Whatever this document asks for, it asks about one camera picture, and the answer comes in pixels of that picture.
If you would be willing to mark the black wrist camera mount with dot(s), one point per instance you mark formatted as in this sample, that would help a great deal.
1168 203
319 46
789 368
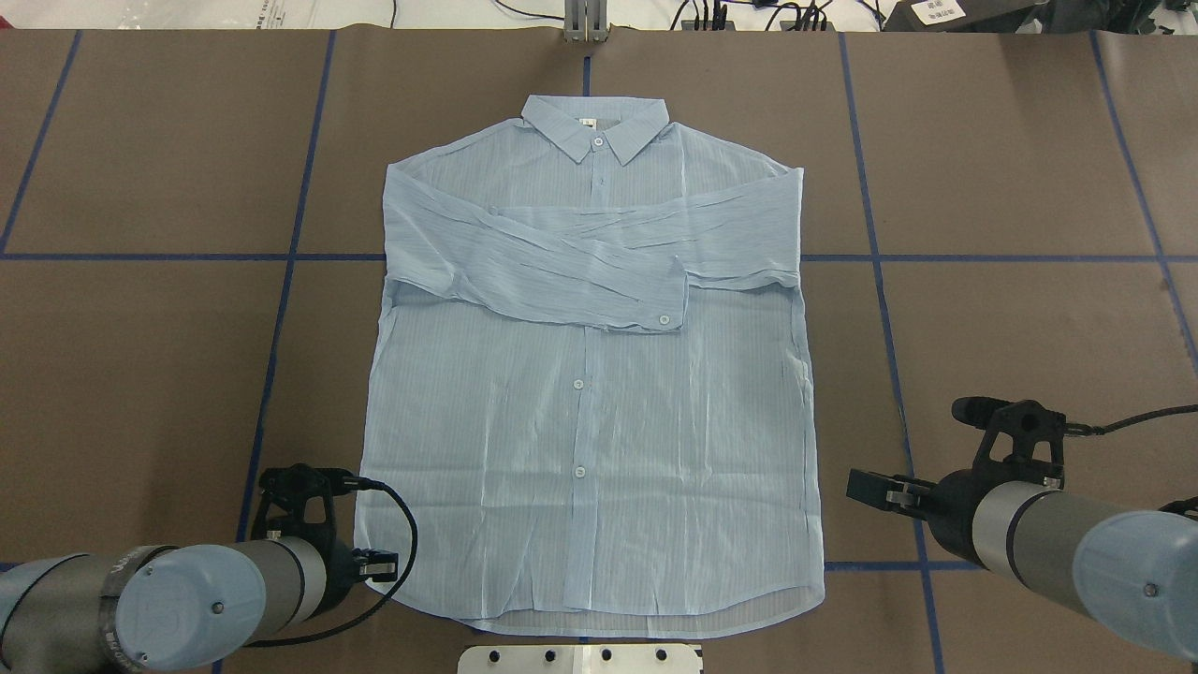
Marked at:
1022 441
299 501

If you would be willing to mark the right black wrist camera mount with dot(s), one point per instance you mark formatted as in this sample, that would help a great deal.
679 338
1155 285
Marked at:
1022 441

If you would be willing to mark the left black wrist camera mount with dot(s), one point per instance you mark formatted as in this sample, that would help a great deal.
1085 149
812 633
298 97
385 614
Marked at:
299 501

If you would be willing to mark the aluminium frame post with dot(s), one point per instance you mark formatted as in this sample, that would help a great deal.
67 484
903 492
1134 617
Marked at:
585 21

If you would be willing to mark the orange black usb hub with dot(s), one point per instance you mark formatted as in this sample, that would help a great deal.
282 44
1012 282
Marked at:
798 16
702 17

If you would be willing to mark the upper orange black usb hub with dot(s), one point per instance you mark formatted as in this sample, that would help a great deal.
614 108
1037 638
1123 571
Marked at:
702 17

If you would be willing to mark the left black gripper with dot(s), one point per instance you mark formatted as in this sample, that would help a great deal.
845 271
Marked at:
340 569

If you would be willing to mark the lower orange black usb hub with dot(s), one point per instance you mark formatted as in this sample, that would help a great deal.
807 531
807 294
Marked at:
798 16

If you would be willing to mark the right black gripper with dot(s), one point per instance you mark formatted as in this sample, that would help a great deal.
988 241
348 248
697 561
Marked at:
952 506

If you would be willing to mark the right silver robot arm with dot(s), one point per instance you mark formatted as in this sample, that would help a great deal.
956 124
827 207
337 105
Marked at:
1130 570

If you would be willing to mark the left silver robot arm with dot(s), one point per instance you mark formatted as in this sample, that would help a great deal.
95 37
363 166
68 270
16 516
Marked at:
168 608

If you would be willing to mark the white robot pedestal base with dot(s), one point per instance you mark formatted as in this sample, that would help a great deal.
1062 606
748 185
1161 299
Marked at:
584 658

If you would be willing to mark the clear plastic bag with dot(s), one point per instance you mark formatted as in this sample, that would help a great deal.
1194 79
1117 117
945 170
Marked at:
251 15

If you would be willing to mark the light blue button-up shirt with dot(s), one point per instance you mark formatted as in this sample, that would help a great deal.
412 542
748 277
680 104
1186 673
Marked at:
592 380

